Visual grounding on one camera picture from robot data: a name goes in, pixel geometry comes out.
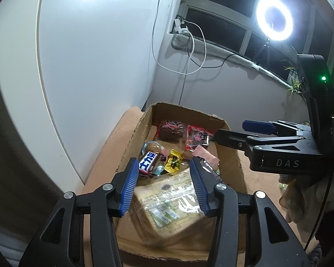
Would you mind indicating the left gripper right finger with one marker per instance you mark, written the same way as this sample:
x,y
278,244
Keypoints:
x,y
200,186

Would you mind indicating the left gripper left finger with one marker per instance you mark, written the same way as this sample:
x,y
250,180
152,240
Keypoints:
x,y
59,242

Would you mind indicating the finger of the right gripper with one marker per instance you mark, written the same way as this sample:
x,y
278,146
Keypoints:
x,y
232,139
259,127

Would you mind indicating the pink small sachet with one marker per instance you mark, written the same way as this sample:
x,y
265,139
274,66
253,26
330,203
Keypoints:
x,y
202,152

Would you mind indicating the red chocolate cake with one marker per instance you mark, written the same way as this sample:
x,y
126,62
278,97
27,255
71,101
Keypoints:
x,y
171,131

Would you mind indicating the yellow candy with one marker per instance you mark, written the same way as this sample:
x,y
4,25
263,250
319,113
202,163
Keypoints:
x,y
174,161

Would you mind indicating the green round pastry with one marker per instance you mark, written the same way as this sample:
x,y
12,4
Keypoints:
x,y
153,146

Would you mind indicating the black snickers style bar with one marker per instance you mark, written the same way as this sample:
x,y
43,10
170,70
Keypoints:
x,y
148,161

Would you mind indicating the dark chocolate bar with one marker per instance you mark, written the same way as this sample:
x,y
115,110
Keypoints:
x,y
207,167

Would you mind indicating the gloved right hand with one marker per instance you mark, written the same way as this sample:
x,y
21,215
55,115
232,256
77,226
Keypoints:
x,y
303,203

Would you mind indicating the open cardboard box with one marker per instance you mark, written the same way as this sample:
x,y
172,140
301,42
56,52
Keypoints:
x,y
134,129

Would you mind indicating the potted spider plant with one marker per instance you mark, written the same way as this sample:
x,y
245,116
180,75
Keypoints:
x,y
293,80

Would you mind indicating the peach fleece table blanket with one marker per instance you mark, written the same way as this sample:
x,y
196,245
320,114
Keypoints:
x,y
233,165

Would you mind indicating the white power strip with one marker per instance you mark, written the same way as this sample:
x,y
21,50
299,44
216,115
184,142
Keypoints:
x,y
179,26

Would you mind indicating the white cabinet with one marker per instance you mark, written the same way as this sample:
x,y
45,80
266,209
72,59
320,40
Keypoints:
x,y
69,69

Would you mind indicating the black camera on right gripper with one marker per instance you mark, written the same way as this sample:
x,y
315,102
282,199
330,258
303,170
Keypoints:
x,y
318,90

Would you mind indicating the white ring light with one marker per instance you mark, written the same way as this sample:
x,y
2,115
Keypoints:
x,y
274,19

